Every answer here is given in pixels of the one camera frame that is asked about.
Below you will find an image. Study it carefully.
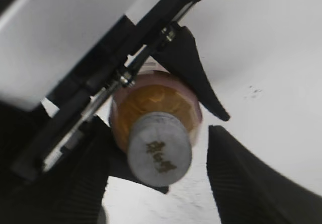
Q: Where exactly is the peach oolong tea bottle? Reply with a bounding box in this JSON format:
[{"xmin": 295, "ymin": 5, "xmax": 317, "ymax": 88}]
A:
[{"xmin": 109, "ymin": 70, "xmax": 202, "ymax": 152}]

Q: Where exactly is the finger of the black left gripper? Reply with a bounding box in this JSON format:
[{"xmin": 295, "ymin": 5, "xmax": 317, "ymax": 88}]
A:
[
  {"xmin": 93, "ymin": 116, "xmax": 169, "ymax": 194},
  {"xmin": 152, "ymin": 26, "xmax": 230, "ymax": 121}
]

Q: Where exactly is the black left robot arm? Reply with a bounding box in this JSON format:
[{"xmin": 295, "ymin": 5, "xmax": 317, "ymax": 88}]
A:
[{"xmin": 1, "ymin": 0, "xmax": 230, "ymax": 192}]

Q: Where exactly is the white bottle cap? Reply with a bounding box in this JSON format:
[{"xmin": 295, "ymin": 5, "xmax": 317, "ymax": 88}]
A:
[{"xmin": 127, "ymin": 112, "xmax": 192, "ymax": 185}]

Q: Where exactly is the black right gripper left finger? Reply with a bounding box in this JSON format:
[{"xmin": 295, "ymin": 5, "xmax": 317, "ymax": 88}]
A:
[{"xmin": 1, "ymin": 118, "xmax": 110, "ymax": 223}]

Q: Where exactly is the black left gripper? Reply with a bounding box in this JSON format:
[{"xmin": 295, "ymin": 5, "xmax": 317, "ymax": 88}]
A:
[{"xmin": 11, "ymin": 0, "xmax": 201, "ymax": 179}]

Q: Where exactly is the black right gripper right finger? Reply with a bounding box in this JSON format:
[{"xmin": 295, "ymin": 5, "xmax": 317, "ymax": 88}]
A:
[{"xmin": 206, "ymin": 126, "xmax": 321, "ymax": 223}]

